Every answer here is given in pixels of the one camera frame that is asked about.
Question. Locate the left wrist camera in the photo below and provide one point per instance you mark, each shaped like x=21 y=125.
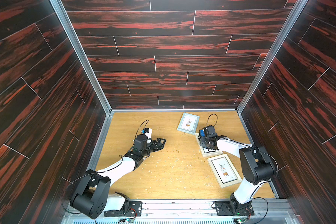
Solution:
x=142 y=140

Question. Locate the blue microfiber cloth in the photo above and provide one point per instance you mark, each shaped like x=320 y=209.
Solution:
x=201 y=133

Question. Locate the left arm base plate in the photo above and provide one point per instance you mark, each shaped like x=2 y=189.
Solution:
x=133 y=209

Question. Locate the light green picture frame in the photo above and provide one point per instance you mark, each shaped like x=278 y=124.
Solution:
x=188 y=123

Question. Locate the aluminium front rail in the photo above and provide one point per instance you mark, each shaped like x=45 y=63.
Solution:
x=194 y=211

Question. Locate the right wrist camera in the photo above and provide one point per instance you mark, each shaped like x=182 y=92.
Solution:
x=209 y=132

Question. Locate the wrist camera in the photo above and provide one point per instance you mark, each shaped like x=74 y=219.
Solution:
x=142 y=140
x=209 y=132

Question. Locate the cream picture frame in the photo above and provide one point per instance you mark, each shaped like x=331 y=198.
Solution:
x=205 y=152
x=224 y=171

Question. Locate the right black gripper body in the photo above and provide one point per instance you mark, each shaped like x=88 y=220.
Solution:
x=206 y=141

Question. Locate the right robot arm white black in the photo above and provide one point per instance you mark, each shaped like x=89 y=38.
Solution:
x=258 y=168

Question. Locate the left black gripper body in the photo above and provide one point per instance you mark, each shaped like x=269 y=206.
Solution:
x=150 y=148

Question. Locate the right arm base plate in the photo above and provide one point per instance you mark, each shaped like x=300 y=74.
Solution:
x=233 y=208

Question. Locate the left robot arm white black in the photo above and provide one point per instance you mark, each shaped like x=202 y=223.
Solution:
x=91 y=195

